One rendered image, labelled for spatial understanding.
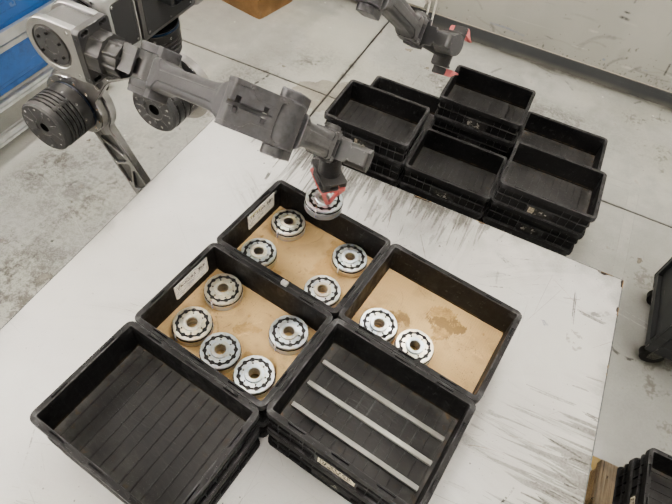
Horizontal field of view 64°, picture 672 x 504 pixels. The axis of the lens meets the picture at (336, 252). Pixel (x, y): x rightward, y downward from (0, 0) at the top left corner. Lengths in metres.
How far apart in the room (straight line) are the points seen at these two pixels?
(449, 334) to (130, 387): 0.83
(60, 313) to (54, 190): 1.41
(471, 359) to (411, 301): 0.23
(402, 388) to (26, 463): 0.93
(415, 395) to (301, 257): 0.51
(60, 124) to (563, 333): 1.70
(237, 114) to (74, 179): 2.31
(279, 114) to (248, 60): 2.92
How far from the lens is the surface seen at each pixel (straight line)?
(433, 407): 1.43
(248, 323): 1.48
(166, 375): 1.44
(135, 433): 1.40
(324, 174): 1.37
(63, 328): 1.73
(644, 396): 2.77
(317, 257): 1.60
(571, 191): 2.59
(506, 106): 2.91
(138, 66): 1.18
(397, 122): 2.62
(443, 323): 1.55
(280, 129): 0.87
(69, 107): 1.98
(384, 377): 1.44
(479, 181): 2.61
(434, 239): 1.88
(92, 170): 3.13
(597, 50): 4.22
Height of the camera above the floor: 2.12
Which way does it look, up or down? 53 degrees down
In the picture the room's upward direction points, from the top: 9 degrees clockwise
